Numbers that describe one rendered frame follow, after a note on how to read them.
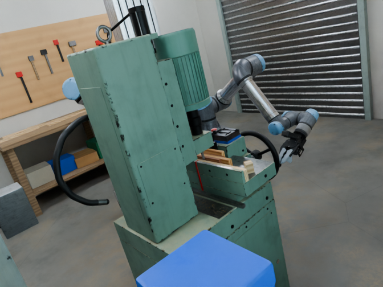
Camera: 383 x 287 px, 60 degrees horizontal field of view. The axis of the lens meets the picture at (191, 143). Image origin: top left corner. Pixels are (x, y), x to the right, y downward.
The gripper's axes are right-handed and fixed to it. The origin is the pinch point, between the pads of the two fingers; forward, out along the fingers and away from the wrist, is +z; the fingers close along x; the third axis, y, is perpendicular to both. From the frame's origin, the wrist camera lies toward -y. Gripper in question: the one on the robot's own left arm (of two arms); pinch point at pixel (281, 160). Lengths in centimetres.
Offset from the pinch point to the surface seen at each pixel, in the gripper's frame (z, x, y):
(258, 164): 18.3, -10.5, -25.1
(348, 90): -206, 96, 164
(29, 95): 16, 334, -41
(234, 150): 13.5, 8.0, -23.7
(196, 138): 25, 7, -47
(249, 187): 30.9, -16.1, -29.2
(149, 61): 23, 0, -88
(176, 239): 64, -8, -38
